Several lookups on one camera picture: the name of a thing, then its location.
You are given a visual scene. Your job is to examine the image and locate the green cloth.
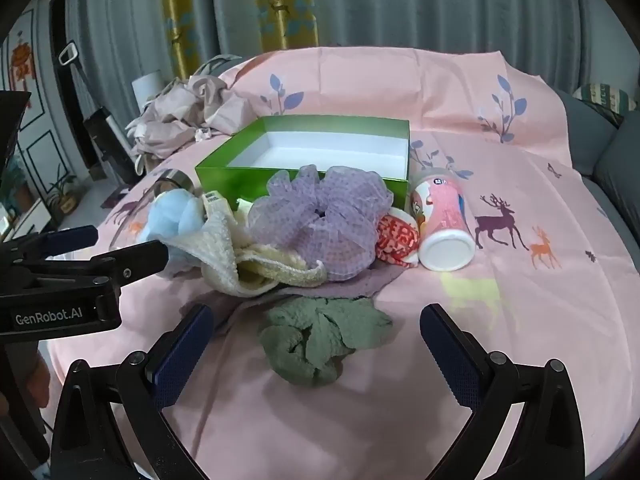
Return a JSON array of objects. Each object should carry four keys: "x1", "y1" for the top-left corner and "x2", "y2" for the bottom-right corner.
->
[{"x1": 258, "y1": 297, "x2": 393, "y2": 388}]

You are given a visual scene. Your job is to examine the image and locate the green cardboard box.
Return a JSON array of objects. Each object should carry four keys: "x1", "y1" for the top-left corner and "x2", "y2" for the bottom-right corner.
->
[{"x1": 195, "y1": 115, "x2": 410, "y2": 208}]

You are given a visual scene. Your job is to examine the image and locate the yellow patterned curtain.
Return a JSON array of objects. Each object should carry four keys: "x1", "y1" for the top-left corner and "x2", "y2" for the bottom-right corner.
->
[{"x1": 162, "y1": 0, "x2": 319, "y2": 77}]

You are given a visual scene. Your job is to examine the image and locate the person's left hand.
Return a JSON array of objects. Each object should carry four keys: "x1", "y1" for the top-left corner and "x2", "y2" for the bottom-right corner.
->
[{"x1": 0, "y1": 349, "x2": 51, "y2": 476}]

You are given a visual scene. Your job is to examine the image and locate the glass bottle with metal lid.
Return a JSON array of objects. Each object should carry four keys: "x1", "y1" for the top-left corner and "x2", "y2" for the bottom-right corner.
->
[{"x1": 151, "y1": 169, "x2": 195, "y2": 197}]

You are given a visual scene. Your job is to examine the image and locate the blue plush toy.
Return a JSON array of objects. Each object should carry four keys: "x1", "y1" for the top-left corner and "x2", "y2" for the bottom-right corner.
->
[{"x1": 137, "y1": 188, "x2": 205, "y2": 243}]

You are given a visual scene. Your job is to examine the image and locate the purple mesh bath pouf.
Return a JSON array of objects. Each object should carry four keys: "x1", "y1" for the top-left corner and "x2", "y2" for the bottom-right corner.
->
[{"x1": 246, "y1": 165, "x2": 394, "y2": 282}]

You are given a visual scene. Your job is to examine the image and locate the cream yellow towel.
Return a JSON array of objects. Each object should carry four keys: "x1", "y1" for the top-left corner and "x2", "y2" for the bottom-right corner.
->
[{"x1": 165, "y1": 192, "x2": 328, "y2": 298}]

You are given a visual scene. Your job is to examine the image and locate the red ornament wall hanging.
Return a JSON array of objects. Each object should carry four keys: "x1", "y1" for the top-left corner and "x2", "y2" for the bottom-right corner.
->
[{"x1": 10, "y1": 30, "x2": 35, "y2": 92}]

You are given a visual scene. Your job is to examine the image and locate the white lamp shade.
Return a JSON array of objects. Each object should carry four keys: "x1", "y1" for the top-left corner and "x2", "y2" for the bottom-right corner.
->
[{"x1": 131, "y1": 70, "x2": 166, "y2": 112}]

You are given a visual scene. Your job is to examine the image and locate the pink cartoon cup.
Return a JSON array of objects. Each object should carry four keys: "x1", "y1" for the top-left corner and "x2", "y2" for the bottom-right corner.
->
[{"x1": 410, "y1": 168, "x2": 476, "y2": 272}]

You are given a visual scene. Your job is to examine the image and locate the grey curtain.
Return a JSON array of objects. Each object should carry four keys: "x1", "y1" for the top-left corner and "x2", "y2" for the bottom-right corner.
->
[{"x1": 66, "y1": 0, "x2": 590, "y2": 122}]

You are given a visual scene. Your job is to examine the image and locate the grey sofa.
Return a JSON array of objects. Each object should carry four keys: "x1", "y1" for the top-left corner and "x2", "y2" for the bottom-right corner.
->
[{"x1": 556, "y1": 90, "x2": 639, "y2": 243}]

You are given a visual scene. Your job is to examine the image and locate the red white patterned cup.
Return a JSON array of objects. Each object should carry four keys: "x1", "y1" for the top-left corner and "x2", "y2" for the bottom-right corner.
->
[{"x1": 375, "y1": 207, "x2": 420, "y2": 268}]

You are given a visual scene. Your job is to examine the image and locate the beige crumpled fabric pile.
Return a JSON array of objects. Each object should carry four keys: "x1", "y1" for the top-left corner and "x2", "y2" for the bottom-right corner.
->
[{"x1": 127, "y1": 75, "x2": 257, "y2": 159}]

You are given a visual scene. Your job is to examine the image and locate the striped green cushion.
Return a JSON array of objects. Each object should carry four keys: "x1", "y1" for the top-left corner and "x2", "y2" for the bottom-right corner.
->
[{"x1": 573, "y1": 84, "x2": 639, "y2": 127}]

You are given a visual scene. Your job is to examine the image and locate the potted plant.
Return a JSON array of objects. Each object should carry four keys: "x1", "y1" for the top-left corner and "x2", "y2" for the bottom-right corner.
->
[{"x1": 48, "y1": 164, "x2": 78, "y2": 216}]

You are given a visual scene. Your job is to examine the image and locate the mauve fleece towel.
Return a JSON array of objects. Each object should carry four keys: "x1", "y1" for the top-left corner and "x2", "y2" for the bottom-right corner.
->
[{"x1": 179, "y1": 260, "x2": 405, "y2": 333}]

